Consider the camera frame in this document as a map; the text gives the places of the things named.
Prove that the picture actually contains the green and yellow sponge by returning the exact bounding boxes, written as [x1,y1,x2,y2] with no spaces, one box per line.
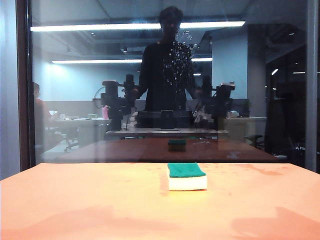
[167,162,209,192]

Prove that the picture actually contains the large glass window pane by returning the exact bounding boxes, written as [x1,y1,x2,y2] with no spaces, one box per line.
[27,0,310,164]

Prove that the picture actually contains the dark brown window frame post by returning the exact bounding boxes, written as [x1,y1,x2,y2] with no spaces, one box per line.
[15,0,36,172]

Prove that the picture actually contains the grey window frame post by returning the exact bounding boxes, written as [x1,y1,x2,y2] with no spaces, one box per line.
[305,0,320,174]

